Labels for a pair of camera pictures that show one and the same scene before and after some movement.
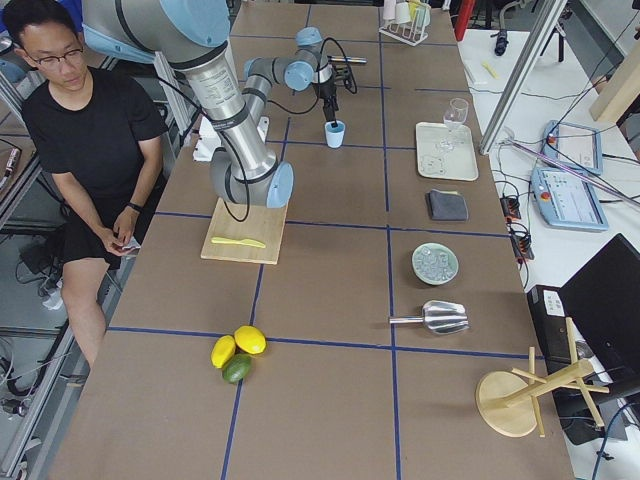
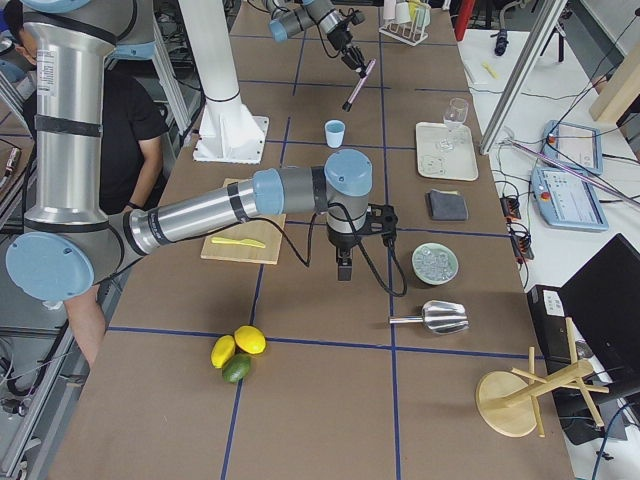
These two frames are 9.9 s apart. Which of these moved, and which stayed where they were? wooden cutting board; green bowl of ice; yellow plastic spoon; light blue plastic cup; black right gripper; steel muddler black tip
Moved: black right gripper; steel muddler black tip
Stayed: light blue plastic cup; green bowl of ice; yellow plastic spoon; wooden cutting board
